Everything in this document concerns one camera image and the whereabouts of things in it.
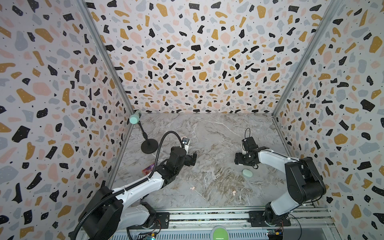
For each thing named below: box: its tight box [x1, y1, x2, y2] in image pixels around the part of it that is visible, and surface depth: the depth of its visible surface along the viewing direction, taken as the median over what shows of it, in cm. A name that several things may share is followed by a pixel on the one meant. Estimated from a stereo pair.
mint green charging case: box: [241, 168, 254, 178], surface depth 91 cm
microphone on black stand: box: [129, 110, 159, 154], surface depth 101 cm
